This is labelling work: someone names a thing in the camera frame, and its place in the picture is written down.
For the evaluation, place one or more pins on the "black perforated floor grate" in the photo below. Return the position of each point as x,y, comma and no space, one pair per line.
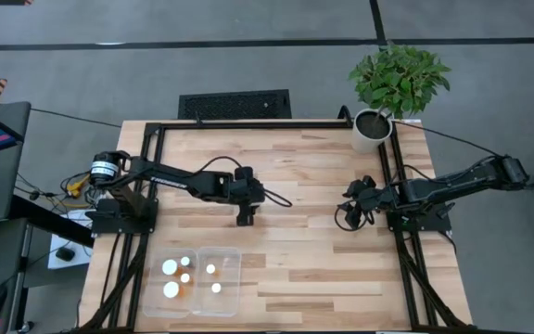
234,104

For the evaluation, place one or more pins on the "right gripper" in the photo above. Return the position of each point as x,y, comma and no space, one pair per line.
380,199

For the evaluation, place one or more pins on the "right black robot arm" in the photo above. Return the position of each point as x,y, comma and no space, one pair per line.
457,183

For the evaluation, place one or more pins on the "pale yellow pill bottle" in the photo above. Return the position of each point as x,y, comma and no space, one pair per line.
216,287

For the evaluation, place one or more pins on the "small black mouse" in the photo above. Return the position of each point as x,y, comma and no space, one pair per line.
65,254

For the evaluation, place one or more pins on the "small orange bottle yellow pills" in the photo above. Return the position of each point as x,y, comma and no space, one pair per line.
210,268

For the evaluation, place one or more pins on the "large orange pill bottle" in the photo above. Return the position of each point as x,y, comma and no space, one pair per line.
169,266
171,289

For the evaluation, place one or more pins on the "white plant pot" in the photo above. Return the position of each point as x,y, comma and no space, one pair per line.
364,144

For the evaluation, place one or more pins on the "green leafy plant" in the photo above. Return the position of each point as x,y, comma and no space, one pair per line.
399,79

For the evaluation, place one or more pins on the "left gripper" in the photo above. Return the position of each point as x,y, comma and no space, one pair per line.
246,190

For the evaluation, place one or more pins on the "clear plastic bin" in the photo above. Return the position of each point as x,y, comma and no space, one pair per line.
156,306
227,306

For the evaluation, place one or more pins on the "black aluminium table frame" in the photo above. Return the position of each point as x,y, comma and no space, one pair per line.
258,125

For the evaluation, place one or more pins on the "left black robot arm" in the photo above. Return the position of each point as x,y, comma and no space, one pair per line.
169,182

